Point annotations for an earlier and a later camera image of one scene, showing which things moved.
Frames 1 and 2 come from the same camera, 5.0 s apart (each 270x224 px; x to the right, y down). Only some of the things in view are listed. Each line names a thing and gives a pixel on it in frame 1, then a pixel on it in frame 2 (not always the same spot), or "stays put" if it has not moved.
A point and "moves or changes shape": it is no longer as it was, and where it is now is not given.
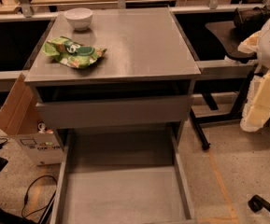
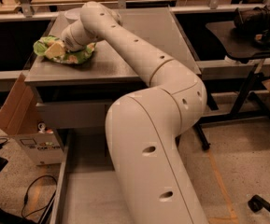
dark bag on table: (251, 20) stays put
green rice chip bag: (72, 53) moves or changes shape
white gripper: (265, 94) to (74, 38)
